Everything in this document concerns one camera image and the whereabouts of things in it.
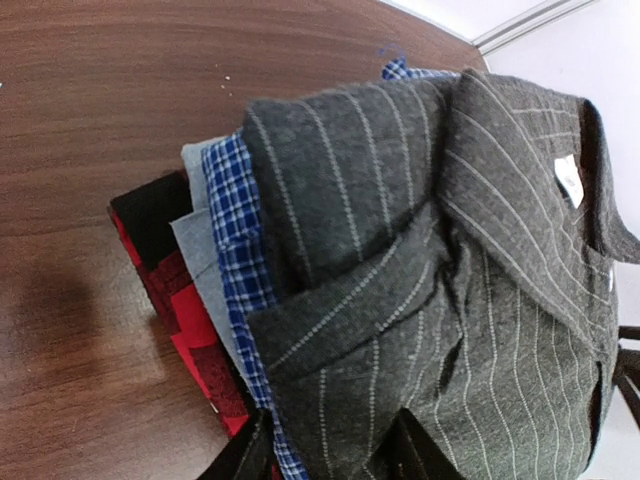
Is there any right aluminium frame post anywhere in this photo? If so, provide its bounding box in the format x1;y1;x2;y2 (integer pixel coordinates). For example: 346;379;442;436
472;0;596;55

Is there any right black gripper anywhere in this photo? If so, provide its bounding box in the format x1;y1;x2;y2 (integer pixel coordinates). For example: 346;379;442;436
613;326;639;400

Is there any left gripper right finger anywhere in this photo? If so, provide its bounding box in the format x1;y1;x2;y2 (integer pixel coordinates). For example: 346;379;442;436
387;408;464;480

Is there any red black shirt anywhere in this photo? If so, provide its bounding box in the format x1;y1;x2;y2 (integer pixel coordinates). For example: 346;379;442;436
108;170;263;440

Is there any grey shirt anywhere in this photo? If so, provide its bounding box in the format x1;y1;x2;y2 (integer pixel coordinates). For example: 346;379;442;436
171;137;244;376

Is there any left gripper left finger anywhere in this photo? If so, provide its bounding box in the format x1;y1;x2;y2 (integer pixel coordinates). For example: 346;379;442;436
197;414;275;480

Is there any blue checked shirt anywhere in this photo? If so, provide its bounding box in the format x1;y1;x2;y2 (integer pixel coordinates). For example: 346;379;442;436
203;62;484;479

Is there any black pinstriped long sleeve shirt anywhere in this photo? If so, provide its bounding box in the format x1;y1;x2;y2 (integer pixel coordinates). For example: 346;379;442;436
243;69;639;479

